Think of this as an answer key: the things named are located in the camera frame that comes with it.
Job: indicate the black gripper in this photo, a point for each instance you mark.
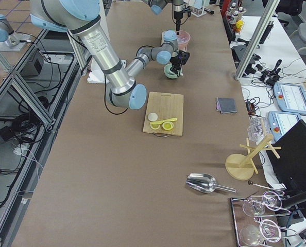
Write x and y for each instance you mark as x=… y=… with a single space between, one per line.
x=174 y=61
x=177 y=16

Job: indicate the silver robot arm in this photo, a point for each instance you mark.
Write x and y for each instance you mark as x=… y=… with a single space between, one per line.
x=82 y=18
x=157 y=6

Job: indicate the mint green bowl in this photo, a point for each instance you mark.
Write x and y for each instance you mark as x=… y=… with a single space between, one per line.
x=168 y=72

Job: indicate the clear ice cubes pile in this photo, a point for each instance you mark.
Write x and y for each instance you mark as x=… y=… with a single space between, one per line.
x=183 y=38

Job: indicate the pink bowl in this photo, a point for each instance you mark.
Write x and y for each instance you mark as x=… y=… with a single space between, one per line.
x=183 y=46

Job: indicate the metal ice scoop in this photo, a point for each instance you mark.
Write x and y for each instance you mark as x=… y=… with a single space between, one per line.
x=206 y=183

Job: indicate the beige plastic tray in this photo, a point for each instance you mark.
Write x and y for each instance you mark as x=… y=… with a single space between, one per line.
x=167 y=35

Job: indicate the pastel cup rack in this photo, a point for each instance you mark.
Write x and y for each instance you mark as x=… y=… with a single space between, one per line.
x=198 y=8

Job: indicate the bamboo cutting board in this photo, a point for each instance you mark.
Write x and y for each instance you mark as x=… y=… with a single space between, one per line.
x=166 y=106

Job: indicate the yellow plastic knife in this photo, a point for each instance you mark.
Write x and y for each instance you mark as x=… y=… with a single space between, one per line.
x=162 y=121

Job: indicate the lemon slice stack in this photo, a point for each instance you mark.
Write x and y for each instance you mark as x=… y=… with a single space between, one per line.
x=168 y=125

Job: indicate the grey folded cloth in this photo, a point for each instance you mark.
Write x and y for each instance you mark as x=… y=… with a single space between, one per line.
x=226 y=105

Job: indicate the single lemon slice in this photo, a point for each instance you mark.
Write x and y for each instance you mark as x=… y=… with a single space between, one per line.
x=155 y=127

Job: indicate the wooden mug tree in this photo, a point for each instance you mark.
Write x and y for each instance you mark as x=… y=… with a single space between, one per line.
x=242 y=167

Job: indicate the blue teach pendant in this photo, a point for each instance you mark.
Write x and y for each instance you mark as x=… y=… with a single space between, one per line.
x=290 y=97
x=281 y=122

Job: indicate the black monitor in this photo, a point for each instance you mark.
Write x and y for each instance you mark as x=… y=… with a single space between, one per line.
x=290 y=167

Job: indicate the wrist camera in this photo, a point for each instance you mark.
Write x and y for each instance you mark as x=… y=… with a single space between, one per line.
x=187 y=10
x=183 y=57

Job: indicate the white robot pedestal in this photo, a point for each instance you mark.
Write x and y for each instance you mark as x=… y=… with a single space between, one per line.
x=95 y=74

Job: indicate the aluminium frame post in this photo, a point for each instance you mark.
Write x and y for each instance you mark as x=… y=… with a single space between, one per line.
x=258 y=32

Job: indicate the wire glass rack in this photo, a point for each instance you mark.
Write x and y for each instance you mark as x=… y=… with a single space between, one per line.
x=255 y=220

